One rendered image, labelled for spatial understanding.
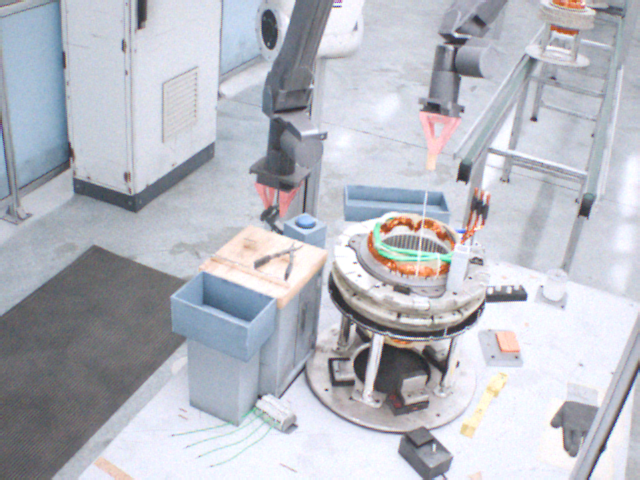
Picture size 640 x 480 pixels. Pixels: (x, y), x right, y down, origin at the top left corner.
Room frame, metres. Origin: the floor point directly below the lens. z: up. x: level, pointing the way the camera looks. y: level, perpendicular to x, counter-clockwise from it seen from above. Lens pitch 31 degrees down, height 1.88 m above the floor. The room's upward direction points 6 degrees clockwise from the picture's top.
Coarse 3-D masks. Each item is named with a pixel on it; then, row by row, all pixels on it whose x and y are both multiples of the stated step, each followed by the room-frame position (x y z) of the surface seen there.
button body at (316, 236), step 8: (288, 224) 1.44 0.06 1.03; (320, 224) 1.45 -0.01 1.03; (288, 232) 1.43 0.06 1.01; (296, 232) 1.42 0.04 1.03; (304, 232) 1.41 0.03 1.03; (312, 232) 1.42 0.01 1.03; (320, 232) 1.44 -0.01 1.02; (296, 240) 1.42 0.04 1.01; (304, 240) 1.40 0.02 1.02; (312, 240) 1.42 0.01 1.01; (320, 240) 1.44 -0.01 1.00
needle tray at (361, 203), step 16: (352, 192) 1.60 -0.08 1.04; (368, 192) 1.60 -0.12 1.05; (384, 192) 1.60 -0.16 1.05; (400, 192) 1.61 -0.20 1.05; (416, 192) 1.61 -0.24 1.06; (432, 192) 1.61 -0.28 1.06; (352, 208) 1.50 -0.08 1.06; (368, 208) 1.50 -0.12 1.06; (384, 208) 1.50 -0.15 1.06; (400, 208) 1.50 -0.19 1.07; (416, 208) 1.59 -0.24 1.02; (432, 208) 1.59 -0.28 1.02; (448, 208) 1.53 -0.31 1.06
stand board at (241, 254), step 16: (240, 240) 1.30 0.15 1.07; (256, 240) 1.30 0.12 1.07; (272, 240) 1.31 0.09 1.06; (288, 240) 1.32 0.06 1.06; (224, 256) 1.23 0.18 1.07; (240, 256) 1.24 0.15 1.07; (256, 256) 1.24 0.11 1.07; (304, 256) 1.26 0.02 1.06; (320, 256) 1.27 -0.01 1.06; (224, 272) 1.18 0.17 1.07; (240, 272) 1.18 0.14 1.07; (272, 272) 1.19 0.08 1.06; (304, 272) 1.20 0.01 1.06; (256, 288) 1.13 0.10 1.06; (272, 288) 1.14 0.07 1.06
